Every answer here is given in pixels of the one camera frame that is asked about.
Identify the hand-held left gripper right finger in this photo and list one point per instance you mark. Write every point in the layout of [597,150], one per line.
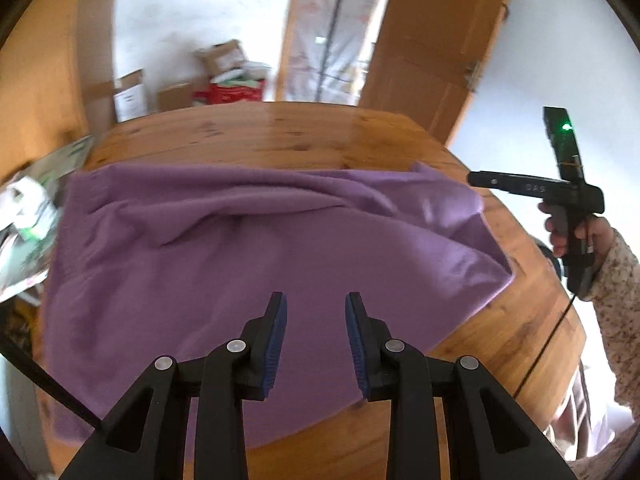
[356,345]

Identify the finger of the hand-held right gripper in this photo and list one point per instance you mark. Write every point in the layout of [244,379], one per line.
[492,180]

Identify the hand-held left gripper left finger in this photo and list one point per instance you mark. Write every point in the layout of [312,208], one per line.
[275,350]

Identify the purple fleece pants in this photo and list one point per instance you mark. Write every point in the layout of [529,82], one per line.
[250,240]

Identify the person's right forearm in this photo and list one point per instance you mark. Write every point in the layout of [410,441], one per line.
[620,310]

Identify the person's right hand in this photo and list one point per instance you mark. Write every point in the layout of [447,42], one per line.
[600,237]

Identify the wooden framed glass door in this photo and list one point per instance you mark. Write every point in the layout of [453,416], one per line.
[305,35]

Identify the red patterned box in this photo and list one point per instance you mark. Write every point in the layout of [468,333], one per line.
[235,95]

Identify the pile of white green packets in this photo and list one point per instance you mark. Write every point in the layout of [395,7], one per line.
[245,72]

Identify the closed brown cardboard box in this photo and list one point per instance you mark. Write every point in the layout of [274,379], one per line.
[175,96]

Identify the white cardboard box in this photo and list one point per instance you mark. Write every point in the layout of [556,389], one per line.
[131,100]

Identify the open brown cardboard box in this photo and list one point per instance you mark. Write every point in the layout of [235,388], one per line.
[222,57]

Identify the wooden wardrobe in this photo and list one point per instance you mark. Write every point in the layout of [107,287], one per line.
[50,85]

